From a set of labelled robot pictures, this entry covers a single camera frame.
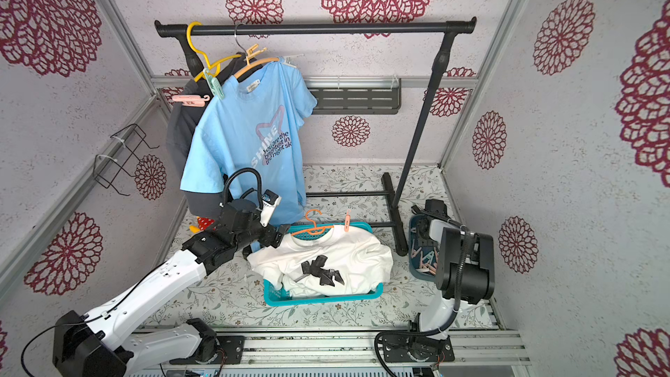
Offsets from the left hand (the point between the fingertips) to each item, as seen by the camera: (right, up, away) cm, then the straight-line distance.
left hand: (275, 219), depth 79 cm
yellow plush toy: (-31, -3, +15) cm, 35 cm away
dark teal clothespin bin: (+45, -16, +9) cm, 48 cm away
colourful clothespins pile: (+51, -15, +11) cm, 54 cm away
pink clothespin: (+22, -1, +8) cm, 24 cm away
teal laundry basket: (-1, -25, 0) cm, 25 cm away
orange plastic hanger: (+11, -5, +8) cm, 14 cm away
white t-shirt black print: (+21, -14, +5) cm, 26 cm away
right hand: (+51, -4, +20) cm, 55 cm away
